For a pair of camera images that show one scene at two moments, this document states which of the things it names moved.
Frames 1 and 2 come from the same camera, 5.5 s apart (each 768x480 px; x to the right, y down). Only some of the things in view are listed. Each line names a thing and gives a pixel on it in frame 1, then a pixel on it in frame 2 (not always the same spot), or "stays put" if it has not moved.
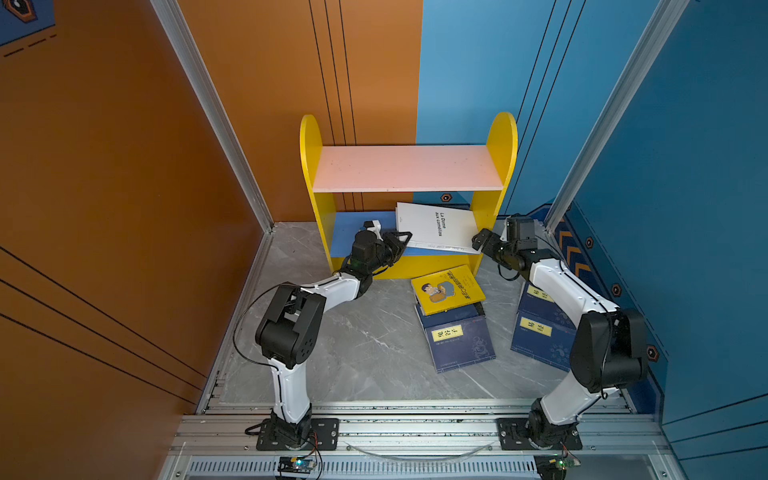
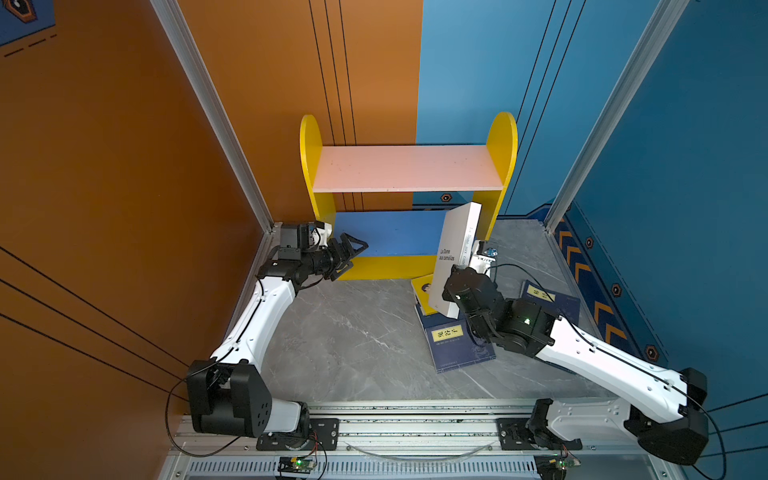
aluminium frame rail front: [414, 442] stays put
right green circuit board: [552, 466] stays put
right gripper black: [488, 248] → [447, 291]
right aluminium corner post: [664, 21] stays put
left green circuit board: [296, 465] stays put
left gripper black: [395, 245] → [343, 262]
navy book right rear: [534, 300] stays put
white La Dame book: [437, 228] → [457, 241]
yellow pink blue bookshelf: [479, 169] stays put
